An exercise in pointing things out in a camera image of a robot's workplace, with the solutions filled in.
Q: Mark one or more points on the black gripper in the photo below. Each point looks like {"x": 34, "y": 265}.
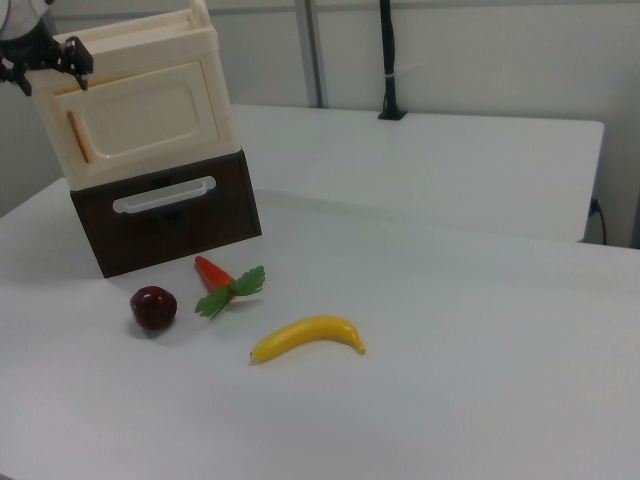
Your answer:
{"x": 30, "y": 50}

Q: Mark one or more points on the cream cabinet door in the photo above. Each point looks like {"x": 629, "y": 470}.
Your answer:
{"x": 140, "y": 115}

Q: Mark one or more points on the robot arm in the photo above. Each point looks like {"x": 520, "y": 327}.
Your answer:
{"x": 15, "y": 15}

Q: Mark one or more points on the cream plastic cabinet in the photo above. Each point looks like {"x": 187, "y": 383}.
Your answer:
{"x": 212, "y": 75}

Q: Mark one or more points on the dark brown wooden drawer box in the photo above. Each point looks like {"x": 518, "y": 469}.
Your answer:
{"x": 175, "y": 230}

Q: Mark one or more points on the dark red toy apple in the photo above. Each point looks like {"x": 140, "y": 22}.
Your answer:
{"x": 152, "y": 307}

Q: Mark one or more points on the orange toy carrot green leaves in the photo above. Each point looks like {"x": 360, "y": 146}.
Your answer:
{"x": 212, "y": 272}

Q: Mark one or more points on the black clamped pole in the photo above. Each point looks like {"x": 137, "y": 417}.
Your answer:
{"x": 389, "y": 75}

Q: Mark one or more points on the yellow toy banana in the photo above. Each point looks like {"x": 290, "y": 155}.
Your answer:
{"x": 300, "y": 332}

